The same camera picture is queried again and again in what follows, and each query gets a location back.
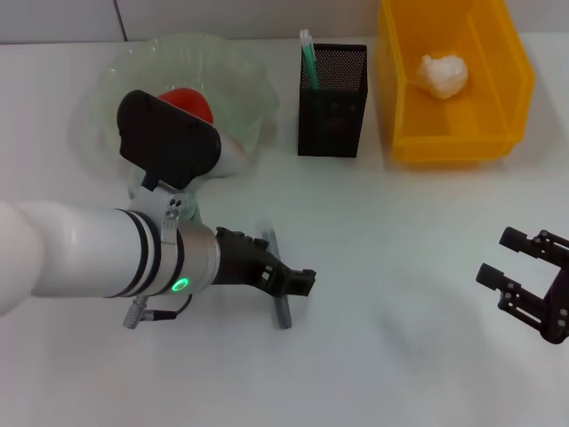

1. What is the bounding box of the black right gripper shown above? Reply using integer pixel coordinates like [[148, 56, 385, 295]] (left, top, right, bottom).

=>
[[475, 226, 569, 346]]

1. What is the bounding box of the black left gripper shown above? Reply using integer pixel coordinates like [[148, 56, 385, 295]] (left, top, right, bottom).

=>
[[215, 226, 317, 298]]

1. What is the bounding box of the grey pen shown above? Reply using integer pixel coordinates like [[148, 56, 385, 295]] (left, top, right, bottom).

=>
[[255, 226, 293, 330]]

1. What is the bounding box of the clear bottle with green label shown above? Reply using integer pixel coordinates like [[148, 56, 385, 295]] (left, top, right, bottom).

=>
[[126, 175, 204, 223]]

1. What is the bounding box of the white paper ball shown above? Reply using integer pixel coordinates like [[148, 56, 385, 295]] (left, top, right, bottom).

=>
[[415, 52, 470, 100]]

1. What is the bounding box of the red-orange fruit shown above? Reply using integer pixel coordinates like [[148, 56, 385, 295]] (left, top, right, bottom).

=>
[[157, 87, 215, 128]]

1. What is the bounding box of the green pen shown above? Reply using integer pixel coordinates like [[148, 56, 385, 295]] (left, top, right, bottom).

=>
[[300, 29, 322, 92]]

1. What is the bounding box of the black mesh pen holder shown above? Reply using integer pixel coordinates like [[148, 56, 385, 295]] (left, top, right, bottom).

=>
[[296, 43, 369, 157]]

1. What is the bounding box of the pale green glass fruit plate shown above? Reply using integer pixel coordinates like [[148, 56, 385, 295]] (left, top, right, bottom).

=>
[[86, 33, 280, 181]]

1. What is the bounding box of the yellow plastic bin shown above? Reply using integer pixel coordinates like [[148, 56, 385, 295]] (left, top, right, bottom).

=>
[[375, 0, 536, 164]]

